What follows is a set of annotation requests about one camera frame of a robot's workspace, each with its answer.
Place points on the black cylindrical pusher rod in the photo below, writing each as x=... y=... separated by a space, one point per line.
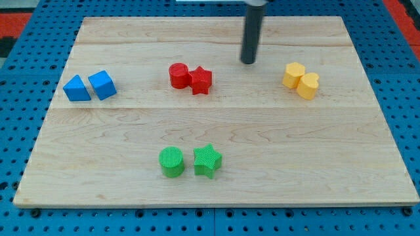
x=251 y=32

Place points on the red star block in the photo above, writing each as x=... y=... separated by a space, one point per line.
x=201 y=80

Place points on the green star block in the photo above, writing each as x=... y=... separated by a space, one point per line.
x=206 y=161

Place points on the yellow hexagon block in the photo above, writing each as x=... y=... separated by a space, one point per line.
x=292 y=74

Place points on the yellow heart block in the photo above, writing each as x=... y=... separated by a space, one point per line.
x=308 y=86

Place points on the red cylinder block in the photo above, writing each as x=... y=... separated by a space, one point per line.
x=180 y=77

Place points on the wooden board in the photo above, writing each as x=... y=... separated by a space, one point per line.
x=278 y=149

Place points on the blue cube block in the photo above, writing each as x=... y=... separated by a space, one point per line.
x=102 y=84

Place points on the green cylinder block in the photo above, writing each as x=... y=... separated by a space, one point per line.
x=171 y=161

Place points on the blue triangular prism block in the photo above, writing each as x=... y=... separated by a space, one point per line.
x=75 y=90

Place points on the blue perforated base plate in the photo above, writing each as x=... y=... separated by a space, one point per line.
x=31 y=73

